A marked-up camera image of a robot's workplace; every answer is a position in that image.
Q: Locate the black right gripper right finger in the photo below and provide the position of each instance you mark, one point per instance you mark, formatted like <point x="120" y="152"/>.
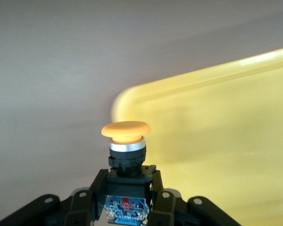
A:
<point x="169" y="209"/>

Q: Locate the brown table mat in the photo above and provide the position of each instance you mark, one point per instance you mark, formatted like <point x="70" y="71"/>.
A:
<point x="49" y="70"/>

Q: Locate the yellow mushroom push button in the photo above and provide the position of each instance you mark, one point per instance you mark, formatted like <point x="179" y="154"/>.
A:
<point x="126" y="129"/>

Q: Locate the yellow plastic tray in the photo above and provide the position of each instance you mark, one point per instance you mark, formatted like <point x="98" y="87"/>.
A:
<point x="226" y="129"/>

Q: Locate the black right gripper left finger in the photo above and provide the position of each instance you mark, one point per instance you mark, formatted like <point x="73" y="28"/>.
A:
<point x="80" y="207"/>

